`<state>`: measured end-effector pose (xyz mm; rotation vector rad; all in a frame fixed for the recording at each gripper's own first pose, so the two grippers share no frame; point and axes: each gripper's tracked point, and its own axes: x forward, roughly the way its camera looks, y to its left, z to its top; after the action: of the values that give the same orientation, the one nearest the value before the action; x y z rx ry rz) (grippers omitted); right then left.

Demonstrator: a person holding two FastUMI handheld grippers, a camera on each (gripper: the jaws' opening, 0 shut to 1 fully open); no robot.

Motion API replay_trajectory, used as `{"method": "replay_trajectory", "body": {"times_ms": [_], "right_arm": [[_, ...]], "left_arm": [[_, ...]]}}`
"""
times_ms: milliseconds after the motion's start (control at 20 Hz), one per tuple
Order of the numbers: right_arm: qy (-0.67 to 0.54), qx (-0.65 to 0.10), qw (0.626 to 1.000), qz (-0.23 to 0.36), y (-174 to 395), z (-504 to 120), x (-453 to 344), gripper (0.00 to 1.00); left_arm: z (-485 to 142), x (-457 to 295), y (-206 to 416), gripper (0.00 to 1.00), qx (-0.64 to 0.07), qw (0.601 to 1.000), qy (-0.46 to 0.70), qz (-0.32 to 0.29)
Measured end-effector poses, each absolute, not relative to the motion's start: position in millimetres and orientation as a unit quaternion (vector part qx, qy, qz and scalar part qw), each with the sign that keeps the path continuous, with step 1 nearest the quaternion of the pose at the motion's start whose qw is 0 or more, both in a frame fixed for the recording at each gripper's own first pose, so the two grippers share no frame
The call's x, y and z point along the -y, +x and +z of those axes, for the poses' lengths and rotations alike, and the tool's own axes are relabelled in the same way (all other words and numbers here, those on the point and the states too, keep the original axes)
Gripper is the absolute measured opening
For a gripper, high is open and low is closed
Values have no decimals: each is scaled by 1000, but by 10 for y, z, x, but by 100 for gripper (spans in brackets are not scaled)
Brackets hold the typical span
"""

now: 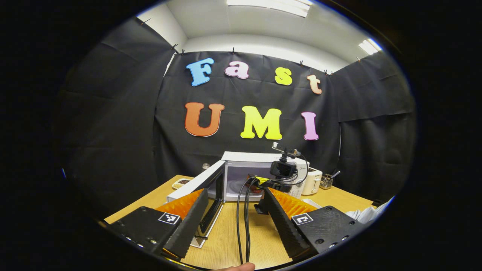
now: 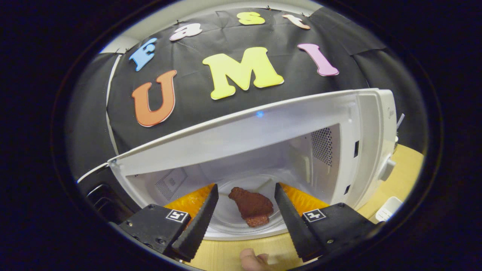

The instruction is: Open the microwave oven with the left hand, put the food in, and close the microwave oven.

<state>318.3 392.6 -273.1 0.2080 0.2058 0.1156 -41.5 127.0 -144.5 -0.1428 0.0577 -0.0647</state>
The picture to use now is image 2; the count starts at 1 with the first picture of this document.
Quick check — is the brown chicken drumstick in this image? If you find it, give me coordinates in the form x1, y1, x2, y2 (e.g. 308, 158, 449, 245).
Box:
228, 187, 274, 228

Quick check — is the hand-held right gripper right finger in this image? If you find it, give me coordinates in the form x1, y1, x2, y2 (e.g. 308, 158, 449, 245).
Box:
274, 183, 381, 263

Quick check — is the white rectangular dish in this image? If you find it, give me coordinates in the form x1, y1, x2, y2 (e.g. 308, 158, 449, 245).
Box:
375, 196, 403, 222

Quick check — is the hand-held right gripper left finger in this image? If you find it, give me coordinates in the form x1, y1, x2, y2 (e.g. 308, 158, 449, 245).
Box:
111, 183, 219, 263

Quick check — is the white microwave oven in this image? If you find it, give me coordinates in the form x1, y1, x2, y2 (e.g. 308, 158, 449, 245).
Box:
77, 88, 400, 241

